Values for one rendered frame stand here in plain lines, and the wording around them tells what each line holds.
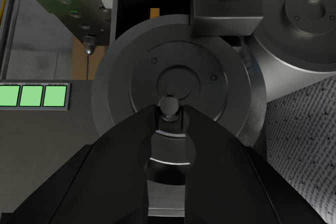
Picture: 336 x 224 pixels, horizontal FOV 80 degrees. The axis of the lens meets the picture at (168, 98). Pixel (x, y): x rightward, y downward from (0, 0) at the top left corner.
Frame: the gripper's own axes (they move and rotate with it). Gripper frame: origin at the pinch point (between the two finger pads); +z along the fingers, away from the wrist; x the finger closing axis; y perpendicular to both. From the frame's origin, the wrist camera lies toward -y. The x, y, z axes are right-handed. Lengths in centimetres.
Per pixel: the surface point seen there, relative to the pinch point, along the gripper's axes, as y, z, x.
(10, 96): 17, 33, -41
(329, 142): 9.2, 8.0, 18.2
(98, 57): 65, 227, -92
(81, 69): 78, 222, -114
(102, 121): 3.1, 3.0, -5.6
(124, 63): -1.1, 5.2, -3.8
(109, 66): -0.6, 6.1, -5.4
